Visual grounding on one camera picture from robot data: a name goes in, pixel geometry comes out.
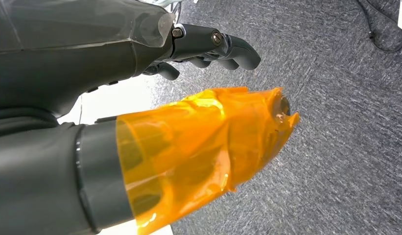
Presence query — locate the thin black cable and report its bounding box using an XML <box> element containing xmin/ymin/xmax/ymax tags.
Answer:
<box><xmin>355</xmin><ymin>0</ymin><xmax>402</xmax><ymax>54</ymax></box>

